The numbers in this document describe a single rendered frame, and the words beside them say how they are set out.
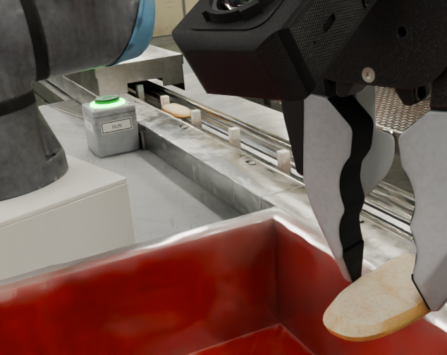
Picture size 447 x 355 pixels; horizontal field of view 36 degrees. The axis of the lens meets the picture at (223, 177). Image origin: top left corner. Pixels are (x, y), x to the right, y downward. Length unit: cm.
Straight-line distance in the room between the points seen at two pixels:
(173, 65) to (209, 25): 115
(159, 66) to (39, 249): 70
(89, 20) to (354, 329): 54
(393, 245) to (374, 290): 31
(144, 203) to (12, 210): 22
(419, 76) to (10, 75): 56
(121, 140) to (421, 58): 86
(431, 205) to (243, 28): 12
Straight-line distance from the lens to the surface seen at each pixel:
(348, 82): 28
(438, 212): 28
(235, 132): 98
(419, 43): 26
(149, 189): 92
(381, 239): 63
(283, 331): 57
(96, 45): 77
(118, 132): 108
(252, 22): 20
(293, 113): 30
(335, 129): 29
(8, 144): 76
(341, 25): 21
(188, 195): 88
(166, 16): 837
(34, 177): 76
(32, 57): 76
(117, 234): 75
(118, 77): 133
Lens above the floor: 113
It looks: 20 degrees down
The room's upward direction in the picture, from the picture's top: 5 degrees counter-clockwise
